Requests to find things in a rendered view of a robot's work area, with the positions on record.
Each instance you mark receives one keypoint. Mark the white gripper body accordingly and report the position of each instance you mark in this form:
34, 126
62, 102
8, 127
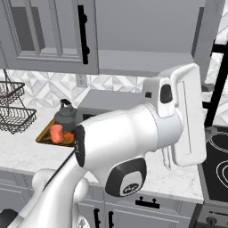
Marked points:
191, 118

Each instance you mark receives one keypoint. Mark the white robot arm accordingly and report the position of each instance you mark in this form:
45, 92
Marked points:
118, 139

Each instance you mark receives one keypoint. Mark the dark grey kettle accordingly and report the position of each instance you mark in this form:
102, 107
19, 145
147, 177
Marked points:
65, 117

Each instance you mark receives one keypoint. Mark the golden brown tray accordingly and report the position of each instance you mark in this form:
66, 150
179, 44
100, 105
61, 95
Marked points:
44, 137

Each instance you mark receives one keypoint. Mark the grey glass-pane cabinet door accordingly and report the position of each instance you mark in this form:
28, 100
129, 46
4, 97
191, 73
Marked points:
68, 32

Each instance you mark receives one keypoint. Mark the black hob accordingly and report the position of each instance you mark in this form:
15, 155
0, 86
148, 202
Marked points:
218, 166

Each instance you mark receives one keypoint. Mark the grey microwave oven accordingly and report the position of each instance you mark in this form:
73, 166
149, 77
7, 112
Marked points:
109, 101

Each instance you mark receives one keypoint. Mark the grey drawer front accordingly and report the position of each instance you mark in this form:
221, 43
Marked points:
175, 207

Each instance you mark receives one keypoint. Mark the grey base cupboard door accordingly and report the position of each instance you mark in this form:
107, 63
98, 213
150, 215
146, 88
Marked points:
87, 215
148, 221

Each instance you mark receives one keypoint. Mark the orange round item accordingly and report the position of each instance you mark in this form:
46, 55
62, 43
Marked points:
69, 137

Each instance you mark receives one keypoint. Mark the orange cup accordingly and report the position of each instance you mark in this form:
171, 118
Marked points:
56, 134

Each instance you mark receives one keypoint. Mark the grey base cupboard front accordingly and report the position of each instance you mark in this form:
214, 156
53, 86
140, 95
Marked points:
13, 190

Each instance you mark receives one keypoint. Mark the black shelf frame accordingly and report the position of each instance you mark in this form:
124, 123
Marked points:
218, 86

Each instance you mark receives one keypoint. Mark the grey wall cabinet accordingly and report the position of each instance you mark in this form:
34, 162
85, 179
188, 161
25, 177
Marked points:
142, 29

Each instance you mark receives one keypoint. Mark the white wall outlet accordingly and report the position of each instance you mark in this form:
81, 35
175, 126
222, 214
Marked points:
81, 80

